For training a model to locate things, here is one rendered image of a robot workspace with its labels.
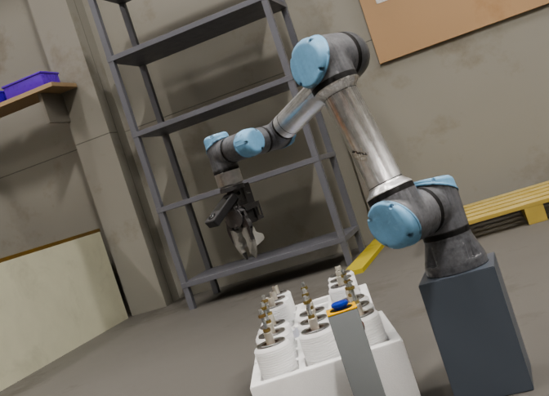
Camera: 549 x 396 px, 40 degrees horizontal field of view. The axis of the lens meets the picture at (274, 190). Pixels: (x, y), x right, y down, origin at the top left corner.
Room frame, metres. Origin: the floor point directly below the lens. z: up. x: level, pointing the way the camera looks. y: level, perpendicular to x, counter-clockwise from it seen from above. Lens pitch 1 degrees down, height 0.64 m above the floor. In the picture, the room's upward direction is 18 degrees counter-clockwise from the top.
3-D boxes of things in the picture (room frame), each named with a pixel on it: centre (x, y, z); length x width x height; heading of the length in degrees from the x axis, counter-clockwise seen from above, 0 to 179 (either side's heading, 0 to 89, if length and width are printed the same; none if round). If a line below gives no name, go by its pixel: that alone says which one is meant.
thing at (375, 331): (1.88, -0.11, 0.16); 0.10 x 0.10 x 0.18
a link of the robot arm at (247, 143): (2.07, 0.03, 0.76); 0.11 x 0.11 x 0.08; 43
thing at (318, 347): (1.88, 0.01, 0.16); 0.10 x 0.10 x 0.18
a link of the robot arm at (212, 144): (2.13, 0.11, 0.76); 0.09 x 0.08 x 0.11; 43
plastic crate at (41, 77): (5.45, 1.44, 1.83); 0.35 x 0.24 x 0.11; 72
